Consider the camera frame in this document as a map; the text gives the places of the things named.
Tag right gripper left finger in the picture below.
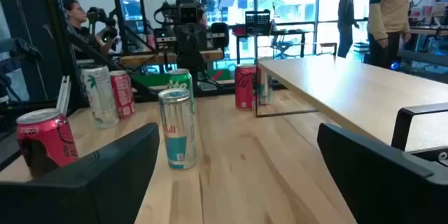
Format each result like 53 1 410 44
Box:
0 122 160 224

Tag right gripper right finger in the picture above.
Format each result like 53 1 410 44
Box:
316 122 448 224

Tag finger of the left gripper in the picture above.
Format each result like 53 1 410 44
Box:
176 50 192 74
190 50 207 74

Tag green Sprite can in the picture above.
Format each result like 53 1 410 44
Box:
167 68 197 115

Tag silver blue slim can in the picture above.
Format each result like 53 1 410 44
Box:
258 68 274 106
157 88 198 170

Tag tall silver can black lid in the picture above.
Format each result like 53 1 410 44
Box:
79 64 120 130

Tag wooden shelf black legs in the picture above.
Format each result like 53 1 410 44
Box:
254 54 448 152

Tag green floor mat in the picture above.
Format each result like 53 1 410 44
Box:
132 69 234 88

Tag wooden plank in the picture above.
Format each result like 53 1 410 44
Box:
120 49 225 68

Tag red Darth Vader cola can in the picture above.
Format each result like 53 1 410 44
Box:
15 108 80 178

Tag black perforated organizer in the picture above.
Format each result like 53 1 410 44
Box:
244 9 272 36

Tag blue chair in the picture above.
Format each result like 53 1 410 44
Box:
271 40 295 59

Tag black mechanical device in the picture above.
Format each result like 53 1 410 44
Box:
86 6 119 43

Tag person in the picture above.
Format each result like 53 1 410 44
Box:
337 0 361 59
62 0 118 60
365 0 414 69

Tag grey workbench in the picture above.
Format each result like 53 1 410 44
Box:
398 24 448 74

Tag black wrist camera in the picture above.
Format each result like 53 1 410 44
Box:
176 0 204 25

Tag white plastic bracket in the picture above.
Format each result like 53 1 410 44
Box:
55 75 72 116

